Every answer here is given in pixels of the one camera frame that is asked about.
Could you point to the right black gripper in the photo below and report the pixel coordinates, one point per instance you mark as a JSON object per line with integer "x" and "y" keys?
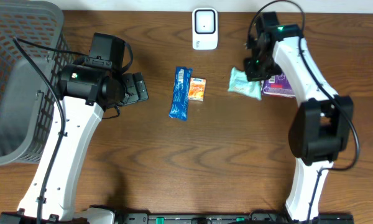
{"x": 252, "y": 73}

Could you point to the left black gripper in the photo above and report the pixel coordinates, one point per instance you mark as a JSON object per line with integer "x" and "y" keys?
{"x": 132, "y": 88}

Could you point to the purple snack packet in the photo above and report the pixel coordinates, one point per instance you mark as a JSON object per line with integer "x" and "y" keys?
{"x": 277, "y": 85}

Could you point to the teal wet wipes packet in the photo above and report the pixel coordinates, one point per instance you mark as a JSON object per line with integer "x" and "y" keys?
{"x": 238, "y": 83}

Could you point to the blue biscuit packet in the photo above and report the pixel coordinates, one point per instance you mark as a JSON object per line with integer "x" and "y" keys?
{"x": 179, "y": 107}

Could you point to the orange tissue packet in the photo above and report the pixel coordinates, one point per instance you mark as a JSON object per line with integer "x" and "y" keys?
{"x": 197, "y": 89}

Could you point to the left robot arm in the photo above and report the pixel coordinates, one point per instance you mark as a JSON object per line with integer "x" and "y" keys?
{"x": 85, "y": 89}

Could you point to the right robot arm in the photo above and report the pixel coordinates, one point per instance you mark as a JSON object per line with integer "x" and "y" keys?
{"x": 323, "y": 122}

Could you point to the grey plastic mesh basket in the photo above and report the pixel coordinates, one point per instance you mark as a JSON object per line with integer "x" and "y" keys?
{"x": 26, "y": 105}

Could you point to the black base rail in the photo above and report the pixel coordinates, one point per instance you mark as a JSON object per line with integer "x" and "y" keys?
{"x": 257, "y": 217}

